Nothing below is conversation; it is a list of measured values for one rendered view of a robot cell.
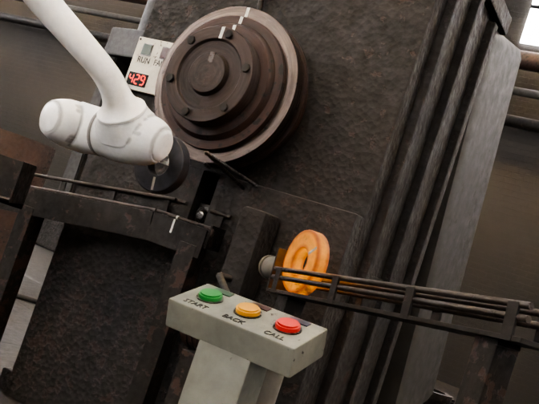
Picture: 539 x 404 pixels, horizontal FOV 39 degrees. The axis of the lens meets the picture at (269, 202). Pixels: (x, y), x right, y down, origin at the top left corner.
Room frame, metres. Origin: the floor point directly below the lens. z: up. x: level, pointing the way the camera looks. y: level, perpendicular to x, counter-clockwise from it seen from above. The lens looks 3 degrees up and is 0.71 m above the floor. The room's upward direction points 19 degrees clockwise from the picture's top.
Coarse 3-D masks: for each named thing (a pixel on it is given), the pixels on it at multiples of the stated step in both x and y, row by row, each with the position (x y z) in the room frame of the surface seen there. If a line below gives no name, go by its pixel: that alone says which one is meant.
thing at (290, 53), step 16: (208, 16) 2.25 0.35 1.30; (224, 16) 2.22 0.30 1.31; (256, 16) 2.17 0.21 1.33; (272, 32) 2.14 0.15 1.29; (288, 48) 2.10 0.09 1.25; (288, 64) 2.10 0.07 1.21; (160, 80) 2.29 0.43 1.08; (288, 80) 2.09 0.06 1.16; (160, 96) 2.28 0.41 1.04; (288, 96) 2.08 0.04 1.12; (160, 112) 2.27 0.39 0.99; (288, 112) 2.08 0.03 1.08; (272, 128) 2.09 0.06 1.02; (240, 144) 2.13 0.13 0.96; (256, 144) 2.10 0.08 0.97; (272, 144) 2.15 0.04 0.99; (208, 160) 2.17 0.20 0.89; (224, 160) 2.14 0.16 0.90; (240, 160) 2.17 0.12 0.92
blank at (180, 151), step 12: (180, 144) 1.92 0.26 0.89; (168, 156) 1.93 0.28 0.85; (180, 156) 1.91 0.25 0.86; (144, 168) 1.96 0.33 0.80; (168, 168) 1.93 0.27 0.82; (180, 168) 1.91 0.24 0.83; (144, 180) 1.96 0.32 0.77; (156, 180) 1.94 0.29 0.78; (168, 180) 1.92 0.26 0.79; (180, 180) 1.93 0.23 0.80; (156, 192) 1.94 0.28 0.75; (168, 192) 1.95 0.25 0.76
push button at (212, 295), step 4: (200, 292) 1.28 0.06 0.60; (204, 292) 1.27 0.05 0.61; (208, 292) 1.27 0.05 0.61; (212, 292) 1.28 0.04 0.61; (216, 292) 1.28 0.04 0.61; (220, 292) 1.28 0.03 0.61; (200, 296) 1.27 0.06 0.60; (204, 296) 1.26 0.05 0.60; (208, 296) 1.26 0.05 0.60; (212, 296) 1.26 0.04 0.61; (216, 296) 1.26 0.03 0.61; (220, 296) 1.27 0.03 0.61; (204, 300) 1.26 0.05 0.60; (208, 300) 1.26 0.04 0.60; (212, 300) 1.26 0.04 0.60; (216, 300) 1.26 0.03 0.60; (220, 300) 1.27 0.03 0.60
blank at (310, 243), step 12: (300, 240) 1.82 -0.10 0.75; (312, 240) 1.77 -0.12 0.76; (324, 240) 1.76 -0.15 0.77; (288, 252) 1.85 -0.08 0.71; (300, 252) 1.82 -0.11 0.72; (312, 252) 1.75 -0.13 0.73; (324, 252) 1.74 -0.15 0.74; (288, 264) 1.83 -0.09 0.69; (300, 264) 1.83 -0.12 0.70; (312, 264) 1.74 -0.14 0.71; (324, 264) 1.73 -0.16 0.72; (288, 276) 1.82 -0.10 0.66; (300, 276) 1.77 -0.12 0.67; (288, 288) 1.80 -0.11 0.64; (300, 288) 1.75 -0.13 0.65; (312, 288) 1.75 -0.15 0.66
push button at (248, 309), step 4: (240, 304) 1.24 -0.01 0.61; (244, 304) 1.25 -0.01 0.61; (248, 304) 1.25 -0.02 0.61; (252, 304) 1.25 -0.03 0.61; (236, 308) 1.24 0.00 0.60; (240, 308) 1.23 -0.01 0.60; (244, 308) 1.23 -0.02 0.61; (248, 308) 1.23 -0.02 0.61; (252, 308) 1.24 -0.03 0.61; (256, 308) 1.24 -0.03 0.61; (240, 312) 1.23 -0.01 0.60; (244, 312) 1.22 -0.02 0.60; (248, 312) 1.22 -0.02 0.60; (252, 312) 1.23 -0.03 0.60; (256, 312) 1.23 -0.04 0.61; (260, 312) 1.24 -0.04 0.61; (248, 316) 1.22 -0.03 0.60; (252, 316) 1.22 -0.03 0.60; (256, 316) 1.23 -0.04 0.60
